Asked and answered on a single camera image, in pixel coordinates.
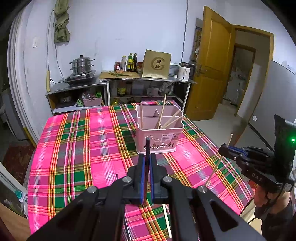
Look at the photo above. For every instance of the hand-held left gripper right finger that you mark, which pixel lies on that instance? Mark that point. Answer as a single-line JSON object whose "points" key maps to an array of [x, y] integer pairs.
{"points": [[152, 178]]}

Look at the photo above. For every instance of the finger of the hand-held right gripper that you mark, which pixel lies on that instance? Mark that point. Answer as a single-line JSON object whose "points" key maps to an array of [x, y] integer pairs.
{"points": [[229, 152], [241, 151]]}

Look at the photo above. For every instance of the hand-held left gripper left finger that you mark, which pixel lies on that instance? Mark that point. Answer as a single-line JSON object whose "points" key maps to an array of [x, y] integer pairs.
{"points": [[142, 176]]}

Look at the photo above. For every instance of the black chopstick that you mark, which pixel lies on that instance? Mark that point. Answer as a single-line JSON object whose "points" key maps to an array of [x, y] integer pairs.
{"points": [[148, 148]]}

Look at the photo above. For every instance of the pink plastic chopstick holder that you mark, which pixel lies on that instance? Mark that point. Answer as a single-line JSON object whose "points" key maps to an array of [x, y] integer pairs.
{"points": [[159, 139]]}

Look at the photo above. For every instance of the person's right hand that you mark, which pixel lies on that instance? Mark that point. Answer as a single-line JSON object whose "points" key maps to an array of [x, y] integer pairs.
{"points": [[262, 200]]}

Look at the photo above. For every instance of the pink plaid tablecloth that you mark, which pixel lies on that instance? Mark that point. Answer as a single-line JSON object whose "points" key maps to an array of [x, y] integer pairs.
{"points": [[81, 150]]}

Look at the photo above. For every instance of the grey panel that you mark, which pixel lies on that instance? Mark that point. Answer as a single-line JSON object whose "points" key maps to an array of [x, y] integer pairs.
{"points": [[275, 92]]}

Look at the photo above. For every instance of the long steel shelf table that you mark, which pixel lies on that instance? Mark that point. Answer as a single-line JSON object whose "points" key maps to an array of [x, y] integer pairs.
{"points": [[182, 81]]}

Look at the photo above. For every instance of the yellow wooden door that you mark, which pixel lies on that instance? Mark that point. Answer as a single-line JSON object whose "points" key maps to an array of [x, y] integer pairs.
{"points": [[208, 69]]}

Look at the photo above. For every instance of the pink storage basket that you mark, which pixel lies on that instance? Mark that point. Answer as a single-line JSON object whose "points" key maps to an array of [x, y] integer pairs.
{"points": [[92, 102]]}

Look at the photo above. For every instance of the white electric kettle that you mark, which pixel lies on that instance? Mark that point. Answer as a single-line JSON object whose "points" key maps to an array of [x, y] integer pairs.
{"points": [[183, 73]]}

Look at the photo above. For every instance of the wooden cutting board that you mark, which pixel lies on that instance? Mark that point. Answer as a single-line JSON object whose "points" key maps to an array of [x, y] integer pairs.
{"points": [[133, 76]]}

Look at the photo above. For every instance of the green onion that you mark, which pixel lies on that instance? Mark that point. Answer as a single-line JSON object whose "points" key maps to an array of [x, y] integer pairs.
{"points": [[119, 74]]}

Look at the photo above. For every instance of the red lidded jar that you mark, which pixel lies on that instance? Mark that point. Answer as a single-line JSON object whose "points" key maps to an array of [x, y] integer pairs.
{"points": [[139, 67]]}

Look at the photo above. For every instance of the gold cardboard box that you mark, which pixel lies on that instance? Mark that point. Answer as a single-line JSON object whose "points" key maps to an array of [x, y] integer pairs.
{"points": [[156, 64]]}

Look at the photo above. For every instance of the small red jar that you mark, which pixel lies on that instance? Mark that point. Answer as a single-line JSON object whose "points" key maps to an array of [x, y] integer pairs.
{"points": [[117, 66]]}

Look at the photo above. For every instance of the steel shelf table with stove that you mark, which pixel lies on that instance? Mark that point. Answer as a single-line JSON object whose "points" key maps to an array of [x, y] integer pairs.
{"points": [[69, 89]]}

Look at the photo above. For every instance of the clear plastic bottle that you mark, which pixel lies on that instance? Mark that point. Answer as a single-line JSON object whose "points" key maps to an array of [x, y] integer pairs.
{"points": [[123, 63]]}

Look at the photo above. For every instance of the dark sauce bottle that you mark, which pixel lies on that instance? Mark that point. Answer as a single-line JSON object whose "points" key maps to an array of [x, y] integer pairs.
{"points": [[135, 62]]}

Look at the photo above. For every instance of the gas stove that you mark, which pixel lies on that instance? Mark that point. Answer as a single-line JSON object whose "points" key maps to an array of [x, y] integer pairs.
{"points": [[78, 80]]}

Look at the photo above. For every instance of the steel steamer pot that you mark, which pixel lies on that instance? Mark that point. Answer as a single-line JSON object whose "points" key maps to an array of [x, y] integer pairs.
{"points": [[79, 66]]}

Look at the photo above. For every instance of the dark red floor mat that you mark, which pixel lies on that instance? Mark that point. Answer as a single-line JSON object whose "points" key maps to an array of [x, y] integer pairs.
{"points": [[16, 164]]}

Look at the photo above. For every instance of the beige power strip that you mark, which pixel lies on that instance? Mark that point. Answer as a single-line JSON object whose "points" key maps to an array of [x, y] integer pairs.
{"points": [[48, 81]]}

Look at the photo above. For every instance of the green hanging cloth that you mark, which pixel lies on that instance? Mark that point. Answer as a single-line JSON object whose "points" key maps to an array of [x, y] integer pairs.
{"points": [[62, 25]]}

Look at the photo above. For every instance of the wall calendar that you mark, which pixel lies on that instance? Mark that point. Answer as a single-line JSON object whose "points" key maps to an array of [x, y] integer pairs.
{"points": [[197, 39]]}

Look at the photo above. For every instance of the yellow door frame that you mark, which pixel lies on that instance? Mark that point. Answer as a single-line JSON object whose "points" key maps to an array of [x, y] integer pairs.
{"points": [[254, 31]]}

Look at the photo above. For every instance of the white wall switch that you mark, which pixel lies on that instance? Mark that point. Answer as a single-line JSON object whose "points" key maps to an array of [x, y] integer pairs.
{"points": [[35, 42]]}

